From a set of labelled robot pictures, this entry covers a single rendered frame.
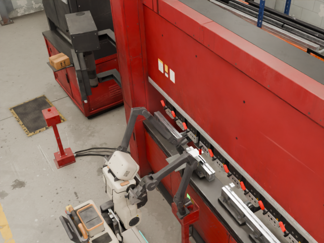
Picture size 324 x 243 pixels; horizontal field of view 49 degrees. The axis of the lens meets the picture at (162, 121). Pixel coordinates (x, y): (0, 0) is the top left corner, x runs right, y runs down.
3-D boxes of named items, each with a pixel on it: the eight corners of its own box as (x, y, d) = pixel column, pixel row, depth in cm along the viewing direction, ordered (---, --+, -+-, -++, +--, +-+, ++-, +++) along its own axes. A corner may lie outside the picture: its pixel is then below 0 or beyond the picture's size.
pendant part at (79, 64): (76, 78, 394) (70, 49, 372) (87, 76, 397) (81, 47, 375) (82, 101, 361) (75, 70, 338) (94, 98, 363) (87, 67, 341)
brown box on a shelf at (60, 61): (46, 62, 479) (44, 54, 472) (64, 57, 490) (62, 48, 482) (54, 72, 459) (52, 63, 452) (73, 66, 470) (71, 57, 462)
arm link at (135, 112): (130, 103, 296) (133, 106, 287) (146, 107, 301) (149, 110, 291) (115, 152, 305) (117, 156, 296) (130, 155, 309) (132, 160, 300)
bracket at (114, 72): (96, 79, 411) (95, 74, 407) (116, 73, 420) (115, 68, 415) (109, 96, 383) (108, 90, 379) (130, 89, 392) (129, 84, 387)
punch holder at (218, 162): (212, 161, 296) (213, 147, 285) (221, 158, 299) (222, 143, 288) (223, 173, 285) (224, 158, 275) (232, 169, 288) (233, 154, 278)
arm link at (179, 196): (186, 155, 284) (193, 161, 275) (192, 155, 287) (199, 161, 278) (171, 200, 297) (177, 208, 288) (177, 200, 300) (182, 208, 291)
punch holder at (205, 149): (199, 147, 310) (199, 133, 299) (207, 144, 313) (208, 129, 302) (209, 158, 299) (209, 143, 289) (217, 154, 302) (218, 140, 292)
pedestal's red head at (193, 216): (171, 211, 321) (171, 198, 310) (186, 204, 327) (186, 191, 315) (183, 228, 307) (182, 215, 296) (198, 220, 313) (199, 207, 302)
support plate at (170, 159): (165, 159, 326) (165, 158, 325) (190, 149, 335) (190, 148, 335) (175, 172, 314) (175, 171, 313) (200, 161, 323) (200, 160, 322)
